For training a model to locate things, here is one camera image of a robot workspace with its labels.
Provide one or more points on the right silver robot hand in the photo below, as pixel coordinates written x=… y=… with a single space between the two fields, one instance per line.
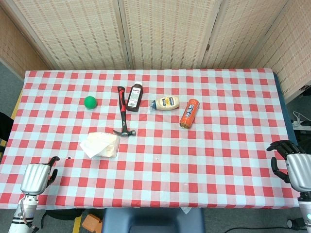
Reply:
x=297 y=170

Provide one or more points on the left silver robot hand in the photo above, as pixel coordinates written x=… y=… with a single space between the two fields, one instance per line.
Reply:
x=35 y=178

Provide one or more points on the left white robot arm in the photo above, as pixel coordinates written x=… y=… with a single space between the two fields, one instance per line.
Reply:
x=23 y=213

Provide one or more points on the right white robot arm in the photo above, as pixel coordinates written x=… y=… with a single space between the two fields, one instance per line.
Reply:
x=305 y=211

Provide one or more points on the white paper napkin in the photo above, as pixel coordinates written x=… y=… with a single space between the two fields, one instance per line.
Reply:
x=91 y=148

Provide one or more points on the white power strip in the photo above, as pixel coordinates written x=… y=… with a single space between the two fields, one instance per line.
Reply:
x=301 y=122

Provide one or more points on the orange box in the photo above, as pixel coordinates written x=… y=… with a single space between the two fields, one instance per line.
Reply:
x=91 y=222

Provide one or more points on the green ball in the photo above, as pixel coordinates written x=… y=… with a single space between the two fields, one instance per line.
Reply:
x=90 y=102

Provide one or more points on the red black claw hammer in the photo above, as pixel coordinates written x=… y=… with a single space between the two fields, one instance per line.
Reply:
x=124 y=114

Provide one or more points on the red white checkered tablecloth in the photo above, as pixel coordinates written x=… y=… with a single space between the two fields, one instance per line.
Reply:
x=155 y=170

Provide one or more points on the orange beverage can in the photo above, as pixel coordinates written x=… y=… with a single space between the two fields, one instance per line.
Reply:
x=189 y=113

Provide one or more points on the blue chair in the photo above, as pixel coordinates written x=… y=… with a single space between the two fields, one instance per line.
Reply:
x=153 y=221

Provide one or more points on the brown bottle white cap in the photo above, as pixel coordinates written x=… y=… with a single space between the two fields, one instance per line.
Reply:
x=134 y=97

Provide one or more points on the mayonnaise squeeze bottle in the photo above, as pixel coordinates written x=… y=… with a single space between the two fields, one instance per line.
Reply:
x=166 y=102

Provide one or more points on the bamboo folding screen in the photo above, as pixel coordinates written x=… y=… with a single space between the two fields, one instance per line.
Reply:
x=155 y=31

